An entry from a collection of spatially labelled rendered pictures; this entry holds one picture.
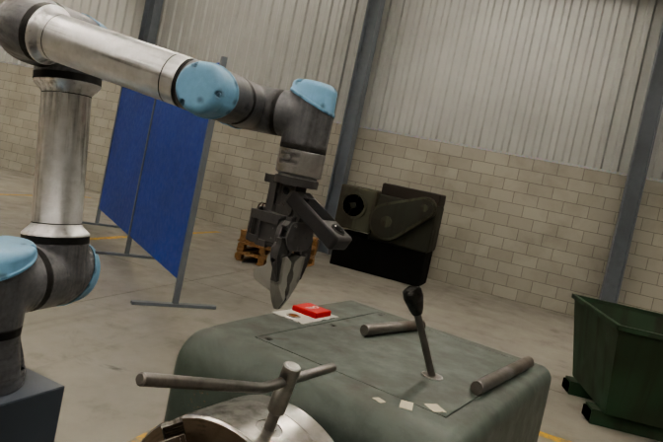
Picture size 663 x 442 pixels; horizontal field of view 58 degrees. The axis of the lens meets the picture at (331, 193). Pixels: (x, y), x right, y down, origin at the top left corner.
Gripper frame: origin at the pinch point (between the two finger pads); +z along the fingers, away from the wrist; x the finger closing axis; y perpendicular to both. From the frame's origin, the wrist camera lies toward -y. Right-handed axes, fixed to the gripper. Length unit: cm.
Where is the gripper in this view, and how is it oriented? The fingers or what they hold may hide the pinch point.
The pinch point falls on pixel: (281, 302)
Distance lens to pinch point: 98.4
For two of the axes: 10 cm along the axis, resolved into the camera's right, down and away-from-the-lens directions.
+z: -2.1, 9.8, 0.4
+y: -8.3, -2.0, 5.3
